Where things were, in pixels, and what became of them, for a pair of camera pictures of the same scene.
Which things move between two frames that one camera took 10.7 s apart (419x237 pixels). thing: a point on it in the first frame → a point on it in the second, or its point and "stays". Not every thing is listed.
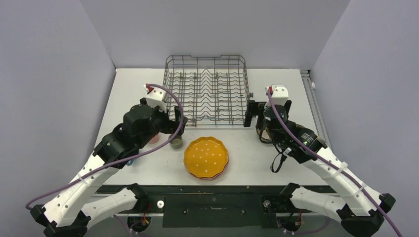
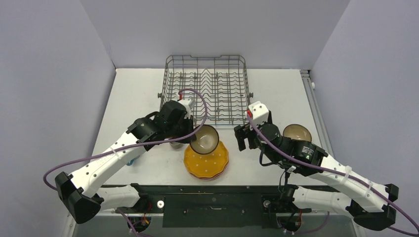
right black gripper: x=257 y=109 → x=245 y=131
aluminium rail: x=314 y=106 stays
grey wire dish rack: x=209 y=91 stays
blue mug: x=130 y=162 stays
